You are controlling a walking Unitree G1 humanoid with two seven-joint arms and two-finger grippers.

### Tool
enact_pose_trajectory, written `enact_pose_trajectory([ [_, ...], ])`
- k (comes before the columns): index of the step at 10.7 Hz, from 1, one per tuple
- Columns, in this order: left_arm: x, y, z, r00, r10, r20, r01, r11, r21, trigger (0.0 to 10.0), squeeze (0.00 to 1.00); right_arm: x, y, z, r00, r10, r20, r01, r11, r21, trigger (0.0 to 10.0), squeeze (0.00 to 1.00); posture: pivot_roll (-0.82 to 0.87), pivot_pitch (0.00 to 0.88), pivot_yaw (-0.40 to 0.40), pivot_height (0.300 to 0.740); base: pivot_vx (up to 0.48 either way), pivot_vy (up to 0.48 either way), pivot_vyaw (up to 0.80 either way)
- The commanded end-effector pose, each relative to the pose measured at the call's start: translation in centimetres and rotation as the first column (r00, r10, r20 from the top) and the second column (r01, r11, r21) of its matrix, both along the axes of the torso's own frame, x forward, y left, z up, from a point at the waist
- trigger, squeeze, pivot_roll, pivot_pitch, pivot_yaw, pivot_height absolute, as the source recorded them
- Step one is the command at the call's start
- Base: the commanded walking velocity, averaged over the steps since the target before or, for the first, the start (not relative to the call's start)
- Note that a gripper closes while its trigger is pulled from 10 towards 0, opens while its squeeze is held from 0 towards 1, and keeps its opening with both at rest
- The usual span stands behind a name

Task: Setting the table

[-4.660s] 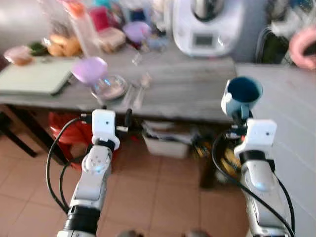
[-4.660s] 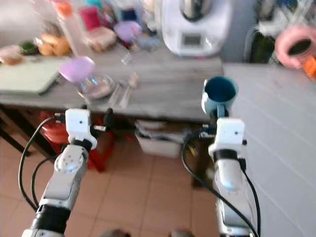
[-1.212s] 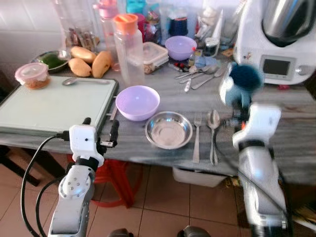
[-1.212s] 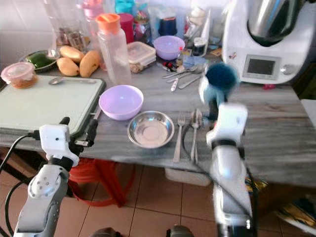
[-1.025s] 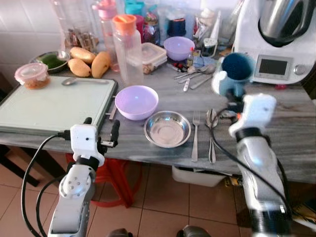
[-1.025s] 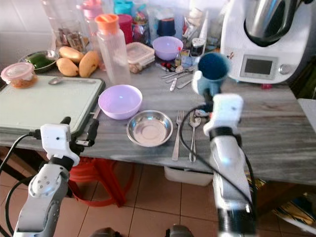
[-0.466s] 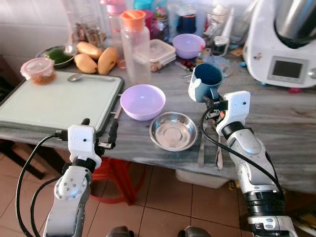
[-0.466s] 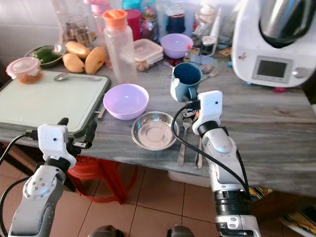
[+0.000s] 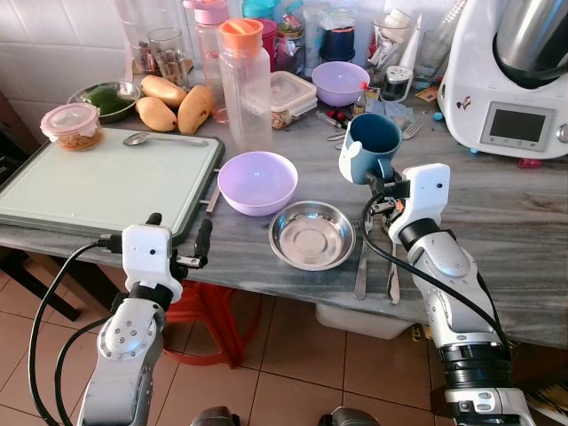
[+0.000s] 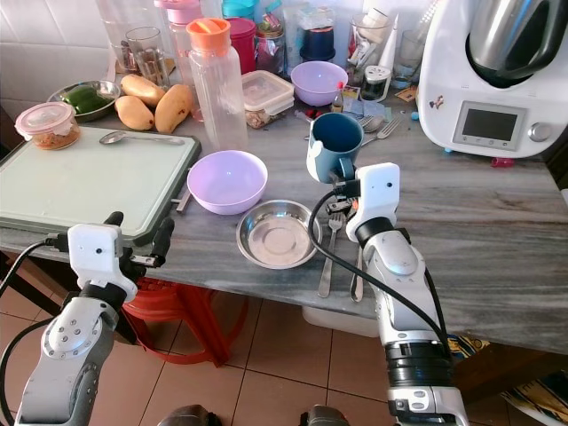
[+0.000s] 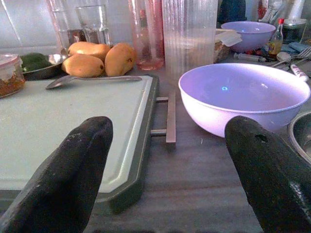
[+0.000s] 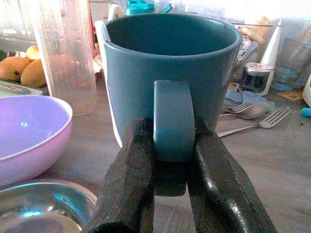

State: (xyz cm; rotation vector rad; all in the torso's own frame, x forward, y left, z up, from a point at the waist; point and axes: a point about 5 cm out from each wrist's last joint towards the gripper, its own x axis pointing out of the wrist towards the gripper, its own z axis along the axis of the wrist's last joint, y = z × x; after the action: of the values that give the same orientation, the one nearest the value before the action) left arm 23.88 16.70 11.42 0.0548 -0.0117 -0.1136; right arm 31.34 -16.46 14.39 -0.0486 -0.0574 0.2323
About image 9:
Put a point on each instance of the blue mug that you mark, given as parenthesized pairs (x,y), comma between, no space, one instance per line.
(373,142)

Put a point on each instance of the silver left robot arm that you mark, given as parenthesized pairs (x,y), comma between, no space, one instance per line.
(124,355)

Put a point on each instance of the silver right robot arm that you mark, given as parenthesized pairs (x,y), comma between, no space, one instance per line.
(448,266)

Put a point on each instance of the red plastic stool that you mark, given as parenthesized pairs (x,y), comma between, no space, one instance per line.
(209,306)

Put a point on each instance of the pale green cutting board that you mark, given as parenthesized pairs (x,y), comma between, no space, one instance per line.
(98,182)

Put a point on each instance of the large purple plastic bowl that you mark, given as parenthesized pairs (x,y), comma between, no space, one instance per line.
(257,182)

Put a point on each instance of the steel spoon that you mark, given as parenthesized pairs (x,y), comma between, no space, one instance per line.
(138,139)

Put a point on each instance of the stainless steel bowl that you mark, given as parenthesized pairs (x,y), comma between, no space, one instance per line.
(312,235)

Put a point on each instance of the steel table knife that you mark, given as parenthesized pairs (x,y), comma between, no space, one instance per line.
(392,275)

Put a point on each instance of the small purple plastic bowl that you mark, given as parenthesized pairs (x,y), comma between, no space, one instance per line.
(340,84)

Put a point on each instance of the yellow mango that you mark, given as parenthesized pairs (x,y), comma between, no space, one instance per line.
(164,90)
(155,115)
(195,108)

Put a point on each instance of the clear rectangular lidded food box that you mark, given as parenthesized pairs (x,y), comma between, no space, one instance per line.
(293,96)

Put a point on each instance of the pink-lidded round food container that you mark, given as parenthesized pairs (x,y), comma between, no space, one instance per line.
(73,124)

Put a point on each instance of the white kitchen cooking machine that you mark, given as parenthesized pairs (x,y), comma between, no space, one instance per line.
(479,98)

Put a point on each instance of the steel plate with green fruit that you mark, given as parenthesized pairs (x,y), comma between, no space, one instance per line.
(106,99)

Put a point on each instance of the white plastic tub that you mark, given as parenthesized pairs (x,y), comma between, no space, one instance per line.
(364,321)

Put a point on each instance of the tall ribbed clear glass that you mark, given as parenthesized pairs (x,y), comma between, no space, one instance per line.
(433,58)

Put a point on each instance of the dark blue jar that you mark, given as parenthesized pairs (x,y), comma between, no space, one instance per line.
(337,44)

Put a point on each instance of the clear bottle with orange cap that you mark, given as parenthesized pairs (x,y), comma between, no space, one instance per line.
(245,89)

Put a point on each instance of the grey left robot knee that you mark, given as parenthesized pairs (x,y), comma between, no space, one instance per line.
(215,417)

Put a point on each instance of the grey robot knee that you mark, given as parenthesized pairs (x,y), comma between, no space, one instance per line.
(215,417)
(351,417)

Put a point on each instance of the clear drinking glass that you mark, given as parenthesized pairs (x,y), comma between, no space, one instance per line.
(167,53)

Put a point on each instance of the red plastic canister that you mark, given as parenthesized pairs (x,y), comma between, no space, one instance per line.
(268,44)

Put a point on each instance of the clear bottle with pink cap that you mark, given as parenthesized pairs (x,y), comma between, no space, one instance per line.
(209,44)

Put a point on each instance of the patterned floor rug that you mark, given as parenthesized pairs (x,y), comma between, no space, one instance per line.
(550,404)

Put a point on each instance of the grey right robot knee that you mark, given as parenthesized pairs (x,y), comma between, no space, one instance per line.
(351,417)

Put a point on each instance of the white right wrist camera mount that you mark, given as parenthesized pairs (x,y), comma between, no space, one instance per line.
(426,195)

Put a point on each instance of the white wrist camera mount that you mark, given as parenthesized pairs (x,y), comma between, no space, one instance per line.
(426,195)
(146,253)

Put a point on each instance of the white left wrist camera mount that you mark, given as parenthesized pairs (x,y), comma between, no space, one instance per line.
(146,253)

